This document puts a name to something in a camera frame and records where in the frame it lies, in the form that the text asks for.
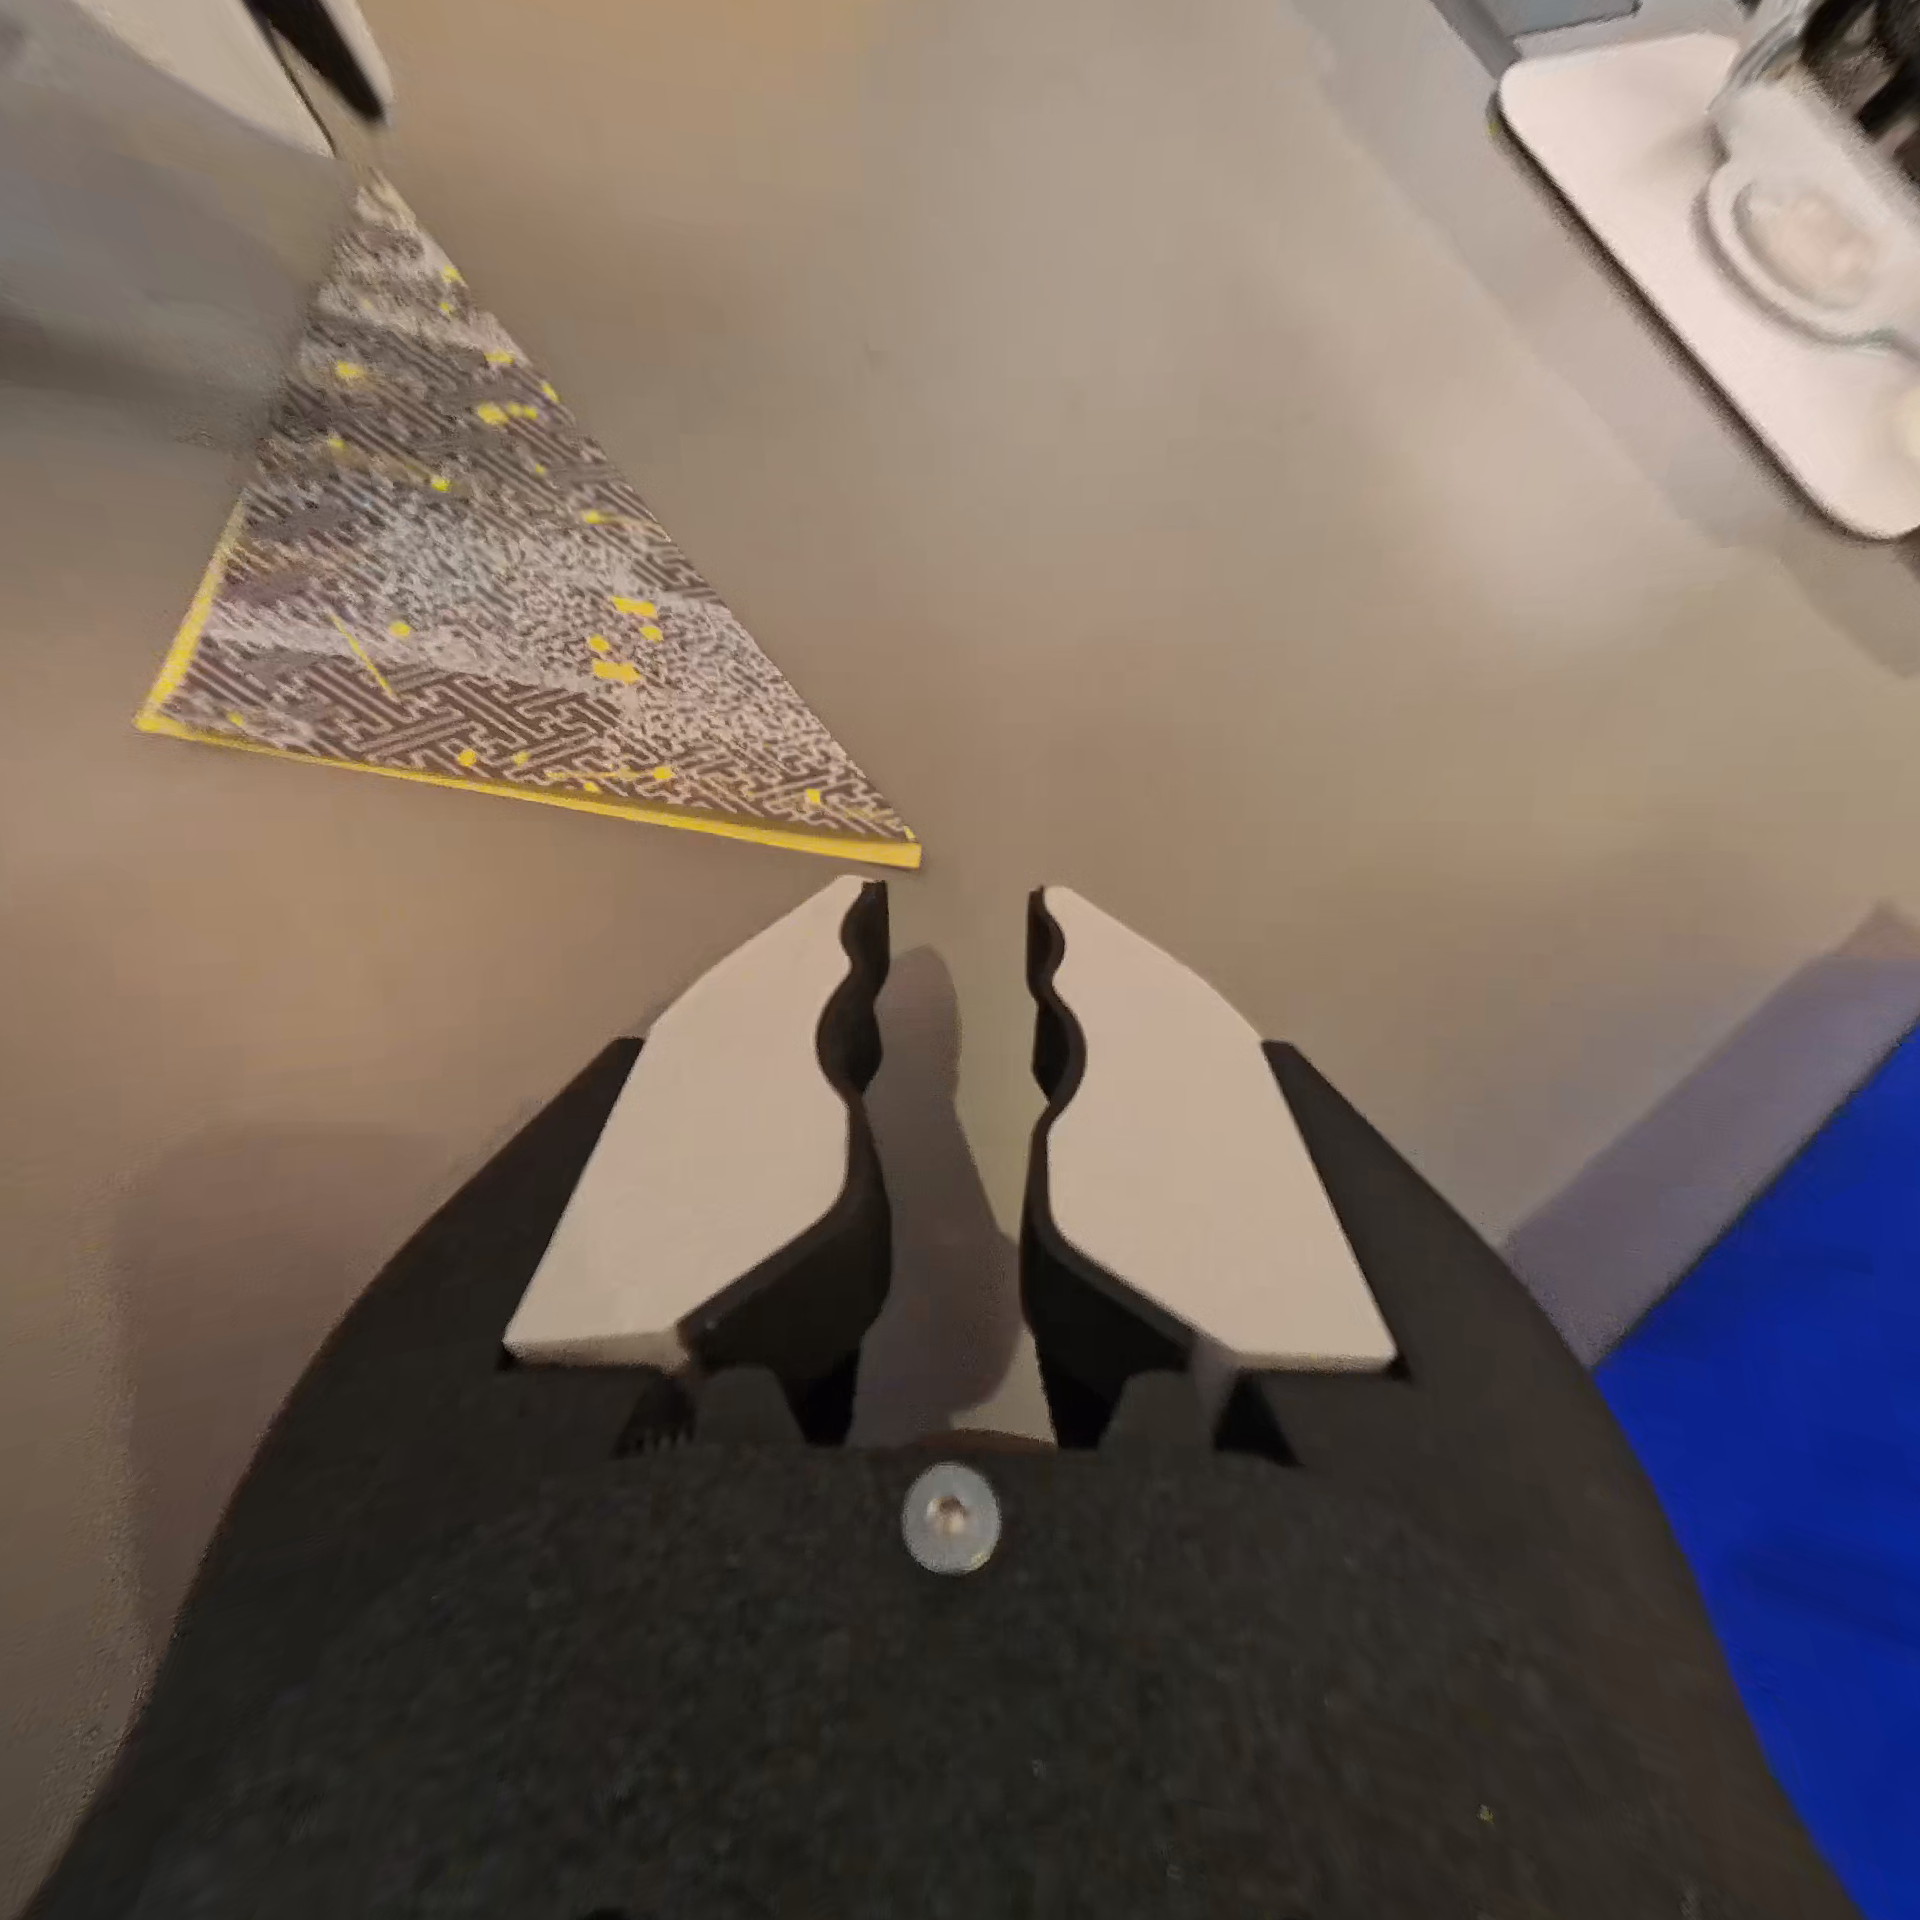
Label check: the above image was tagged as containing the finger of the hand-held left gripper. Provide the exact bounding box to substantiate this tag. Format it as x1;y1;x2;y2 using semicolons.
293;0;395;127
90;0;358;159

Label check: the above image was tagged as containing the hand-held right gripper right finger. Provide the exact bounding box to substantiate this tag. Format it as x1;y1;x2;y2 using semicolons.
1020;881;1403;1452

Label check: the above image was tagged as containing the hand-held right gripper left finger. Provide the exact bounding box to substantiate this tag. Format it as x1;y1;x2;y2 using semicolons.
498;876;896;1449

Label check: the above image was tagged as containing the black patterned origami paper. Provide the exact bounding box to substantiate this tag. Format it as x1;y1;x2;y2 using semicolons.
133;163;926;876

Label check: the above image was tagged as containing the clear glass mug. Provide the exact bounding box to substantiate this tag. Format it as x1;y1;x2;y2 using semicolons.
1698;0;1920;359

